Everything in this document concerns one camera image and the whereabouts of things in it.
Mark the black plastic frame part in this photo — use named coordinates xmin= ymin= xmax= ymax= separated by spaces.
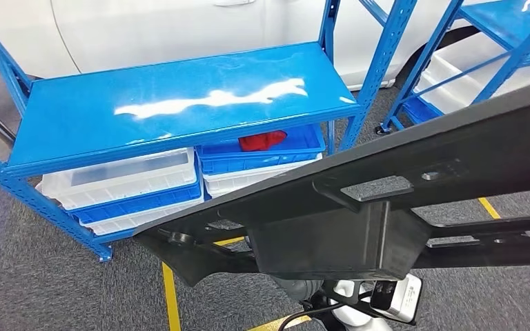
xmin=133 ymin=75 xmax=530 ymax=288

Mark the blue metal shelf rack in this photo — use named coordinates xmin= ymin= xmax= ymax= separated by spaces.
xmin=375 ymin=0 xmax=530 ymax=137
xmin=0 ymin=0 xmax=419 ymax=265

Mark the red cloth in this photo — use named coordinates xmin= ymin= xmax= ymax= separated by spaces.
xmin=238 ymin=130 xmax=288 ymax=152

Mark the white car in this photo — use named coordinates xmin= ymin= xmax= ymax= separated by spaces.
xmin=0 ymin=0 xmax=481 ymax=92

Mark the large white plastic bin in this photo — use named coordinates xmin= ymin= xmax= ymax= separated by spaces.
xmin=412 ymin=68 xmax=481 ymax=116
xmin=422 ymin=32 xmax=530 ymax=99

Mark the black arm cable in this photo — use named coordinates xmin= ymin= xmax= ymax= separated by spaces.
xmin=277 ymin=303 xmax=339 ymax=331

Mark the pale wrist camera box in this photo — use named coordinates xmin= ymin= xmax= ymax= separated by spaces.
xmin=369 ymin=273 xmax=424 ymax=326

